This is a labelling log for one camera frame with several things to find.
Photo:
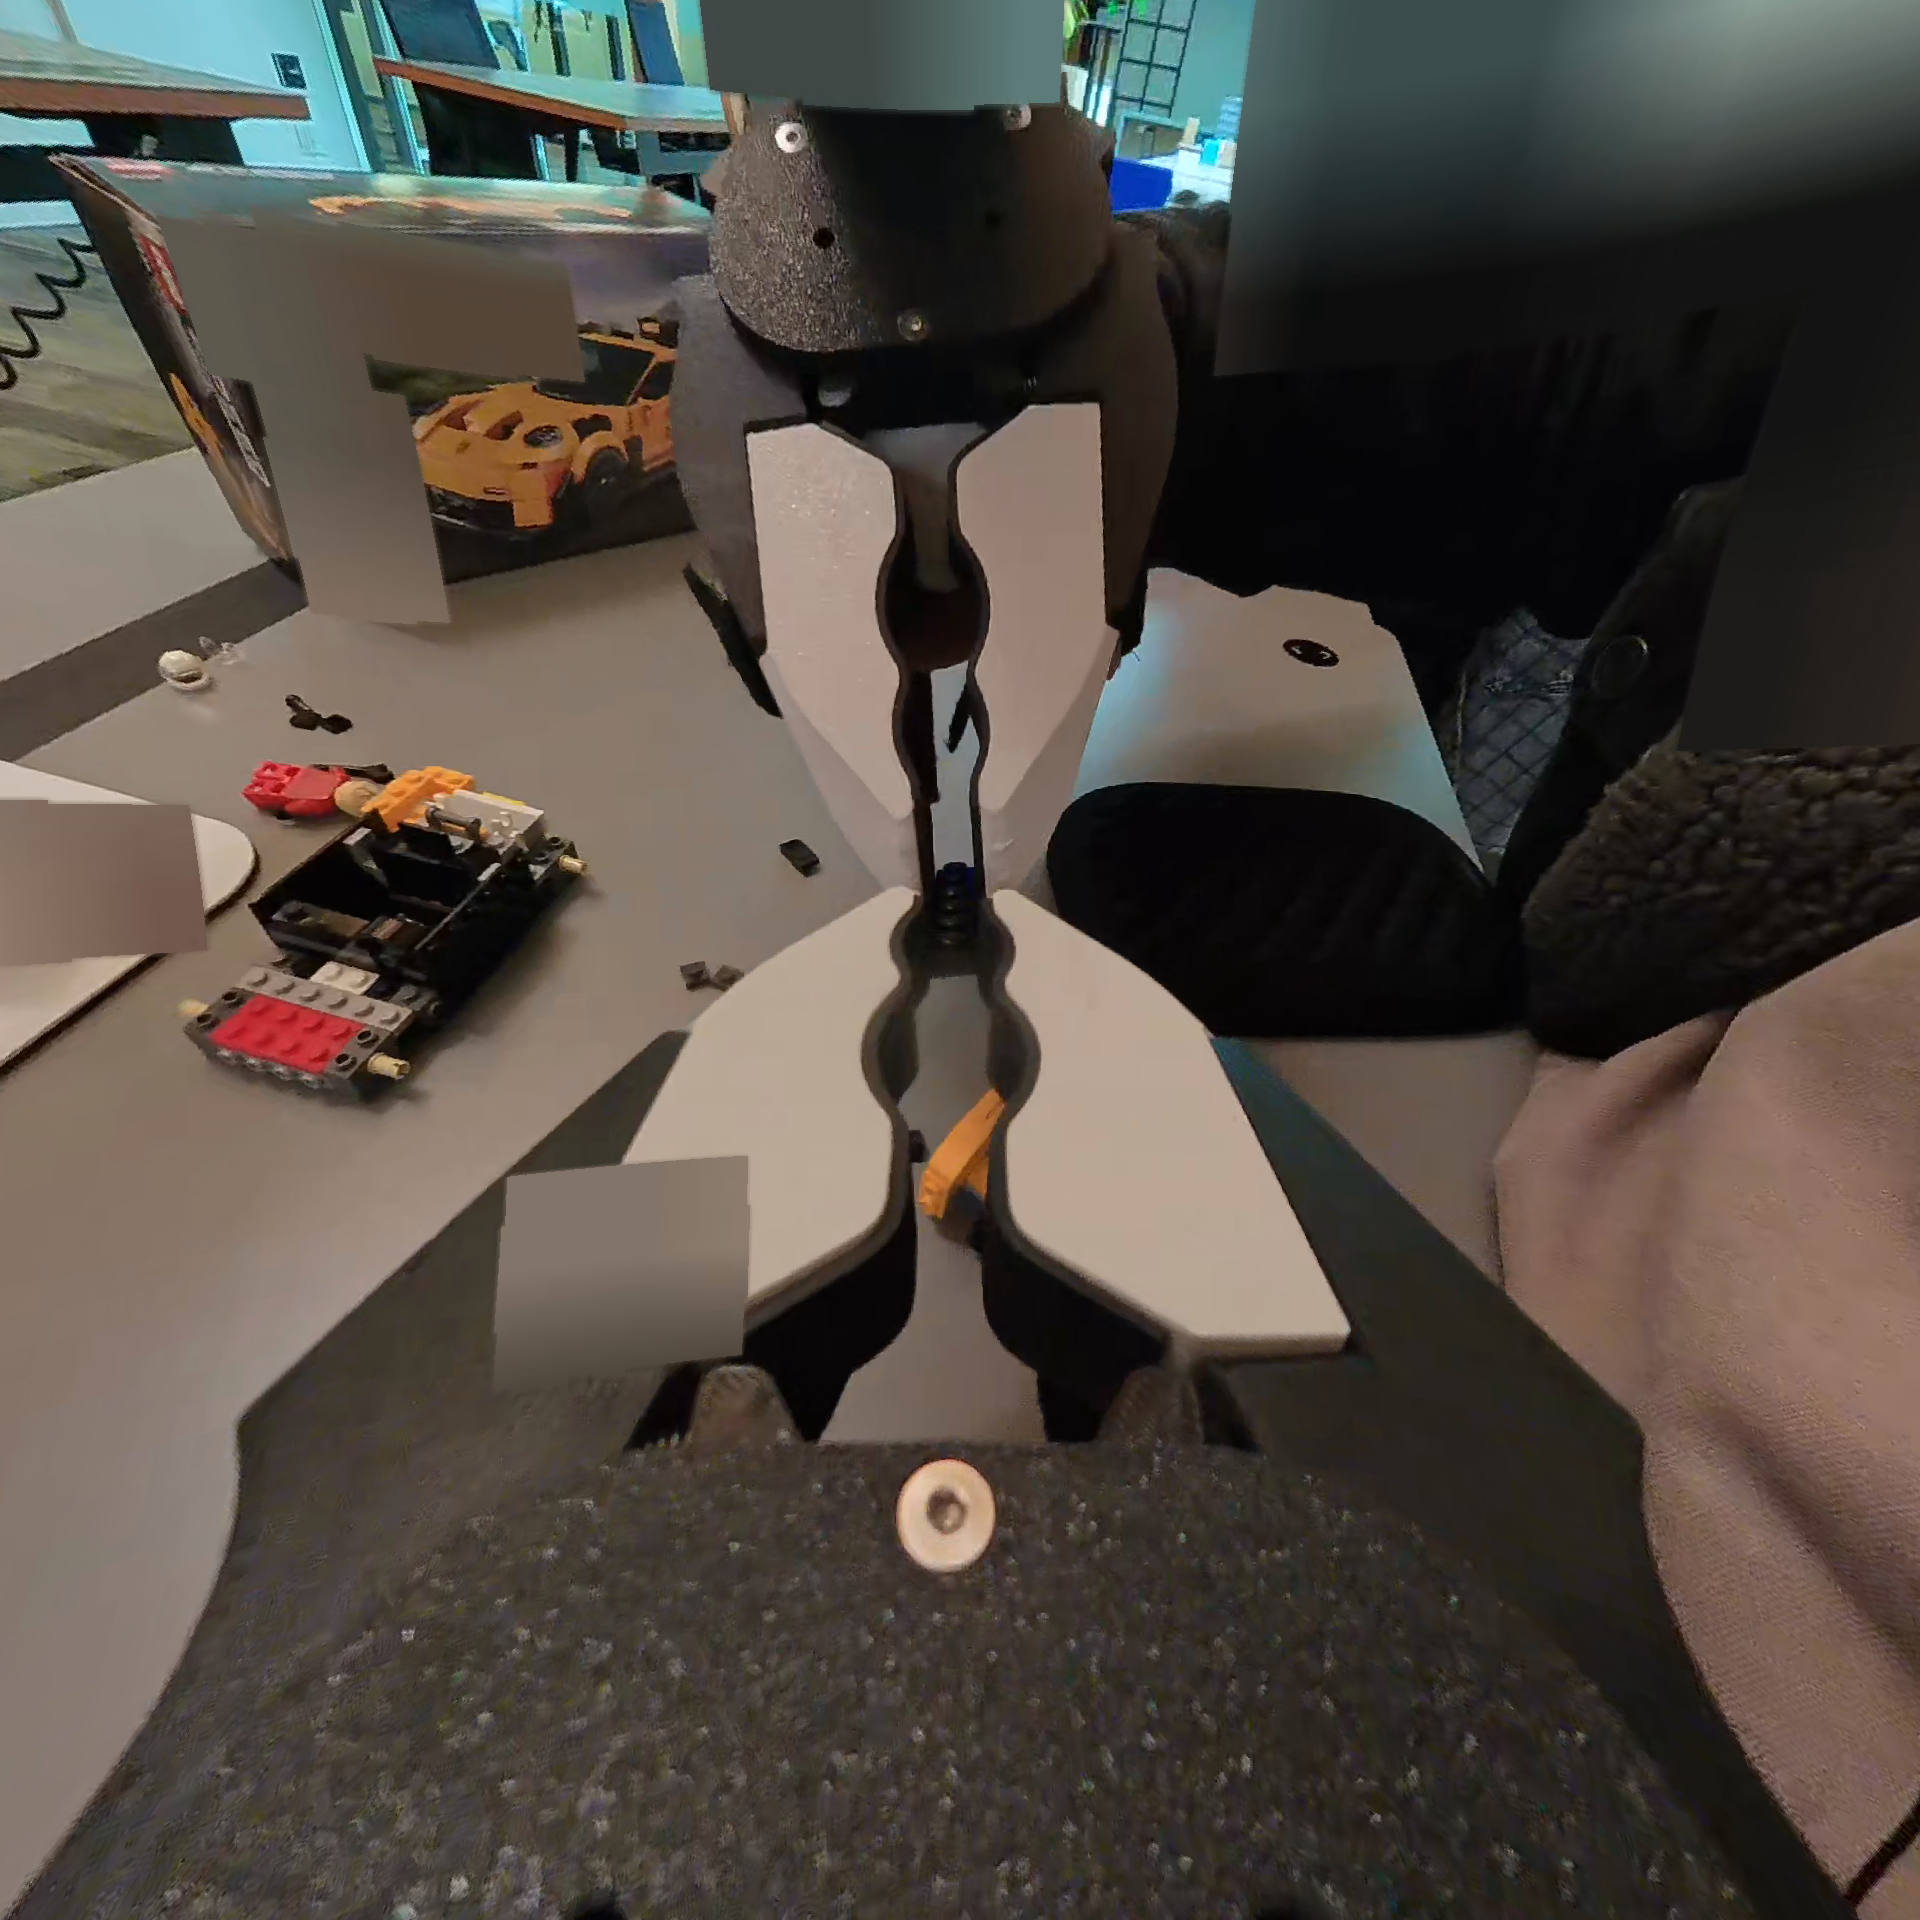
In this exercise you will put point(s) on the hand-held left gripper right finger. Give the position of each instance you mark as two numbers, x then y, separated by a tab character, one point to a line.
1155	1156

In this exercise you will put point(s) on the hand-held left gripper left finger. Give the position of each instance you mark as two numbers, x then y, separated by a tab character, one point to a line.
779	1080

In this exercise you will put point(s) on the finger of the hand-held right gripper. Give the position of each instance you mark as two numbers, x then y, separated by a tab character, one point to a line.
819	600
1050	600

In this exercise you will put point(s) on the orange grey black brick assembly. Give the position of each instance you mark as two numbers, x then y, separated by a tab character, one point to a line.
959	1156

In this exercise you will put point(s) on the long black brick plate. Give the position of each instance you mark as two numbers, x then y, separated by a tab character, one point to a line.
953	901

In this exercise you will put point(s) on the grey desk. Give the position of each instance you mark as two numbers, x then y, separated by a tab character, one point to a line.
599	779

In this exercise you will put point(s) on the small black tile brick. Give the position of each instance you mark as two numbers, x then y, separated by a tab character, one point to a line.
802	858

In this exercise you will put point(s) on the toy car set box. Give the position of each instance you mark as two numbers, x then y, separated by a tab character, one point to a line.
631	419

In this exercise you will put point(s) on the brown background table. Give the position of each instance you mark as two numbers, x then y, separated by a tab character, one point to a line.
136	98
571	98

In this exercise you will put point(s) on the black toy car chassis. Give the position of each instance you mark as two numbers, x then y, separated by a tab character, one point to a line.
285	1028

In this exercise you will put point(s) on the small black curved piece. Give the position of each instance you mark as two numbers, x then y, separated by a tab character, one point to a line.
316	716

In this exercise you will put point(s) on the red toy minifigure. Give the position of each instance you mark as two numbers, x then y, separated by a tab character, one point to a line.
294	784

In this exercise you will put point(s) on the dark fleece jacket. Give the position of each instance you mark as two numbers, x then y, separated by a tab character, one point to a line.
1695	901

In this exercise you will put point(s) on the beige sweatshirt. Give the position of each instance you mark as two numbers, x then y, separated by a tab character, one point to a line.
1769	1274

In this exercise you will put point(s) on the small white helmet piece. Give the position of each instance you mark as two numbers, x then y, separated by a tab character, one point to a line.
183	672

